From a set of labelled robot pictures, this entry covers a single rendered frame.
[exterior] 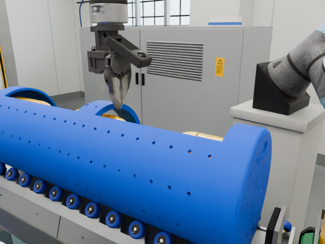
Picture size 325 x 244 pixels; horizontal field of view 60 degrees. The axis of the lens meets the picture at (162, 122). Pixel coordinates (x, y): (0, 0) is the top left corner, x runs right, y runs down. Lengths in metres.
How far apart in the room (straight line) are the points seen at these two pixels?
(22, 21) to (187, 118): 4.02
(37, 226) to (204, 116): 1.73
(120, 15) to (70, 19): 5.52
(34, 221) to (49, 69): 5.13
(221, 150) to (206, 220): 0.13
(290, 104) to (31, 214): 1.02
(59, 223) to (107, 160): 0.34
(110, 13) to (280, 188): 0.97
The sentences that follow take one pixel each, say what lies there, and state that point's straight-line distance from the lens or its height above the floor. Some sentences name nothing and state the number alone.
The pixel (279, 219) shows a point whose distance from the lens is 0.67.
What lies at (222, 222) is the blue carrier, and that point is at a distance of 0.54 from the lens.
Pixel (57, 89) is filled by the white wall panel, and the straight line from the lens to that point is 6.13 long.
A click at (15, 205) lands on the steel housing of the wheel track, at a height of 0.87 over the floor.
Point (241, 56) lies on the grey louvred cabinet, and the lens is 2.19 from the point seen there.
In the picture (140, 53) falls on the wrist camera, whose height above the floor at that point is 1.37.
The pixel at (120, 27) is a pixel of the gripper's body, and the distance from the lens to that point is 0.72.
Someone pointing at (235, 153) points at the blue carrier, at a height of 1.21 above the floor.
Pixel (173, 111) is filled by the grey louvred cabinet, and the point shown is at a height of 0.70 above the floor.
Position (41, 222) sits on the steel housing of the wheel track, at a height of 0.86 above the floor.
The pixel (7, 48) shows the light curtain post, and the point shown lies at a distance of 1.76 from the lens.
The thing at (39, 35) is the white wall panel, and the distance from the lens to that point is 5.92.
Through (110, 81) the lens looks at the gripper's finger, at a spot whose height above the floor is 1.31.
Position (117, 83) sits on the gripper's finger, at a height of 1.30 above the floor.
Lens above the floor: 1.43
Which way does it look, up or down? 18 degrees down
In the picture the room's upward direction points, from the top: straight up
